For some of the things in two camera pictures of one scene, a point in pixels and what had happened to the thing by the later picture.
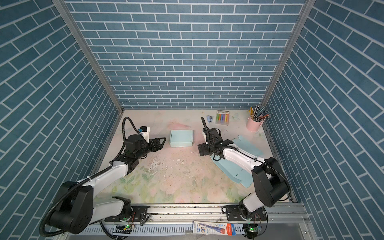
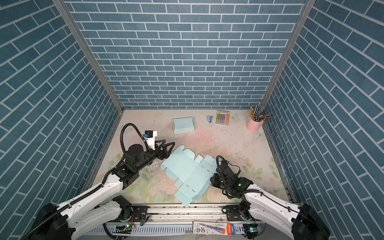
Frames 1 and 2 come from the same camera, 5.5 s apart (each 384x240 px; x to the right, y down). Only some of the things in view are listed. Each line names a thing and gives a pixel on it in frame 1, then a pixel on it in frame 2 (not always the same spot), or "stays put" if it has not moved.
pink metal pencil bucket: (252, 125) stays put
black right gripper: (202, 147) → (214, 180)
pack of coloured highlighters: (222, 117) stays put
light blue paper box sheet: (179, 138) → (183, 125)
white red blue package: (214, 228) stays put
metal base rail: (186, 214) stays put
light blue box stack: (245, 177) → (194, 175)
